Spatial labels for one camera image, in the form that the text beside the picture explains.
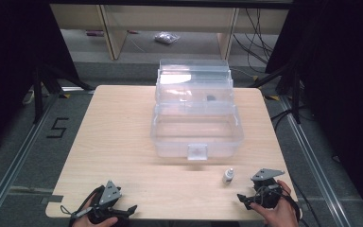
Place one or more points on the small white dropper bottle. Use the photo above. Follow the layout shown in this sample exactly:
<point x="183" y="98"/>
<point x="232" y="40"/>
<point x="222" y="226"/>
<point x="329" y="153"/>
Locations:
<point x="228" y="176"/>

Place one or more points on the black metal stand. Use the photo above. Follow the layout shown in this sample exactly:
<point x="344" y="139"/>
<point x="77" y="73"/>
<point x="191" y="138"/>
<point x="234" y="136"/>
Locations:
<point x="295" y="94"/>
<point x="38" y="94"/>

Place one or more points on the person's right hand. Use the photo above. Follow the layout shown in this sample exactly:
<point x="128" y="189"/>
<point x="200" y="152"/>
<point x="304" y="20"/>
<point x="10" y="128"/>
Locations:
<point x="283" y="211"/>

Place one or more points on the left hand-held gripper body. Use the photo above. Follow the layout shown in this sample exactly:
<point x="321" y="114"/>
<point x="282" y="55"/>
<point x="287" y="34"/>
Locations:
<point x="109" y="192"/>

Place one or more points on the small dark item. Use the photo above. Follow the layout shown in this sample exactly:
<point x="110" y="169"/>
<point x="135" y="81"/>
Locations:
<point x="211" y="97"/>

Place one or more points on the clear plastic tiered storage box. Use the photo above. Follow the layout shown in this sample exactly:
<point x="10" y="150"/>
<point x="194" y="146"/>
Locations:
<point x="198" y="126"/>

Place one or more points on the clear plastic bag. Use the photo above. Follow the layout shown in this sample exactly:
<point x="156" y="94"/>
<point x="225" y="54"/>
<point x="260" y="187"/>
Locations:
<point x="167" y="38"/>

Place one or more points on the person's left hand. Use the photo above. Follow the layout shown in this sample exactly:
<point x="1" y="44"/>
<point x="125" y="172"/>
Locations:
<point x="85" y="220"/>

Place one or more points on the black curtain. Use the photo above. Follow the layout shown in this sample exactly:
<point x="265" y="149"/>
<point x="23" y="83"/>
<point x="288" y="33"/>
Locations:
<point x="343" y="78"/>
<point x="9" y="63"/>

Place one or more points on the pink flat item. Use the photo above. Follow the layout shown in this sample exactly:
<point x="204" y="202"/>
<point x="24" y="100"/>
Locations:
<point x="94" y="32"/>

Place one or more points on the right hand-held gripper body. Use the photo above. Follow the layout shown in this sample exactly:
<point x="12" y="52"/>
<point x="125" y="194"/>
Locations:
<point x="267" y="189"/>

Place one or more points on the aluminium floor rail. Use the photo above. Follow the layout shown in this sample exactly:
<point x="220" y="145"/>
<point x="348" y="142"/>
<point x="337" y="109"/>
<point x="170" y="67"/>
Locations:
<point x="315" y="164"/>
<point x="15" y="164"/>

